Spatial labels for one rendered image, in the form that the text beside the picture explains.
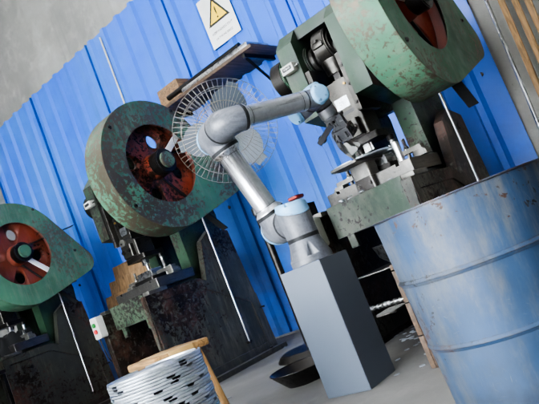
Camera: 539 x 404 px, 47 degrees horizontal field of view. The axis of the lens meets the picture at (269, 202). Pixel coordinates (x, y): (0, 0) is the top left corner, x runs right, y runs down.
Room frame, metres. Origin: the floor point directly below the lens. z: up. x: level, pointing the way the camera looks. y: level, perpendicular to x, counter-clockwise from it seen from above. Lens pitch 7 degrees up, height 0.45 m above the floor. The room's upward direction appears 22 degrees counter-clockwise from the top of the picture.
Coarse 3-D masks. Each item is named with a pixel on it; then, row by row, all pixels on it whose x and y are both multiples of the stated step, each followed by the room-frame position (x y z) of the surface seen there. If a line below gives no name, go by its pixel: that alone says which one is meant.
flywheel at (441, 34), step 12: (396, 0) 2.51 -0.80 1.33; (408, 0) 2.49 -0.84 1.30; (420, 0) 2.47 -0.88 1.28; (432, 0) 2.56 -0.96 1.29; (408, 12) 2.52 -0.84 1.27; (420, 12) 2.53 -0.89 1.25; (432, 12) 2.80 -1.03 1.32; (420, 24) 2.68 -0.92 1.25; (432, 24) 2.80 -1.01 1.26; (444, 24) 2.80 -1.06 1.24; (432, 36) 2.75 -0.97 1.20; (444, 36) 2.76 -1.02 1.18
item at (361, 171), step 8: (352, 160) 2.55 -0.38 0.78; (360, 160) 2.58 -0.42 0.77; (368, 160) 2.67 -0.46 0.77; (336, 168) 2.61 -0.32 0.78; (344, 168) 2.63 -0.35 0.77; (352, 168) 2.70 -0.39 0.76; (360, 168) 2.68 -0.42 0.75; (368, 168) 2.66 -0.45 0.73; (376, 168) 2.70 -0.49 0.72; (352, 176) 2.71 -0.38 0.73; (360, 176) 2.69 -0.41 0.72; (368, 176) 2.66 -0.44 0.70; (360, 184) 2.69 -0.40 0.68; (368, 184) 2.67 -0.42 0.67; (376, 184) 2.66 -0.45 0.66; (360, 192) 2.70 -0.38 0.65
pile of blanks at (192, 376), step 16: (176, 368) 1.76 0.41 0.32; (192, 368) 1.87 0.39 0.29; (128, 384) 1.74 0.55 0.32; (144, 384) 1.73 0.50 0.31; (160, 384) 1.73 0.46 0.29; (176, 384) 1.75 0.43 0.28; (192, 384) 1.80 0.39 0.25; (208, 384) 1.84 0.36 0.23; (112, 400) 1.85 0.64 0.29; (128, 400) 1.74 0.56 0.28; (144, 400) 1.73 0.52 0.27; (160, 400) 1.73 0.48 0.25; (176, 400) 1.75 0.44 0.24; (192, 400) 1.77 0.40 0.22; (208, 400) 1.81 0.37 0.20
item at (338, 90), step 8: (336, 80) 2.75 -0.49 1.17; (344, 80) 2.72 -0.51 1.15; (328, 88) 2.78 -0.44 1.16; (336, 88) 2.76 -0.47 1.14; (344, 88) 2.73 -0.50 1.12; (336, 96) 2.77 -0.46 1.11; (344, 96) 2.74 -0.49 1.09; (336, 104) 2.77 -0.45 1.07; (344, 104) 2.75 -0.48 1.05; (352, 104) 2.73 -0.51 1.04; (344, 112) 2.76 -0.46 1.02; (352, 112) 2.74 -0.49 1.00; (360, 112) 2.72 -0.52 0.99; (368, 112) 2.75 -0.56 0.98; (352, 120) 2.72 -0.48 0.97; (360, 120) 2.73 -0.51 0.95; (368, 120) 2.73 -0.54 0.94; (376, 120) 2.79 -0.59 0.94; (360, 128) 2.71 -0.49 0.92; (368, 128) 2.71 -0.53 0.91; (376, 128) 2.76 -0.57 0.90; (360, 136) 2.75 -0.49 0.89
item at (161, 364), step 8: (184, 352) 2.00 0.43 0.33; (192, 352) 1.82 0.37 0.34; (160, 360) 2.02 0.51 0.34; (168, 360) 1.86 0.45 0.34; (176, 360) 1.77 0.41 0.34; (152, 368) 1.82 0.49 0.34; (160, 368) 1.74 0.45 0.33; (128, 376) 1.95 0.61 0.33; (136, 376) 1.73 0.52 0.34; (112, 384) 1.88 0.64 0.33; (120, 384) 1.75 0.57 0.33
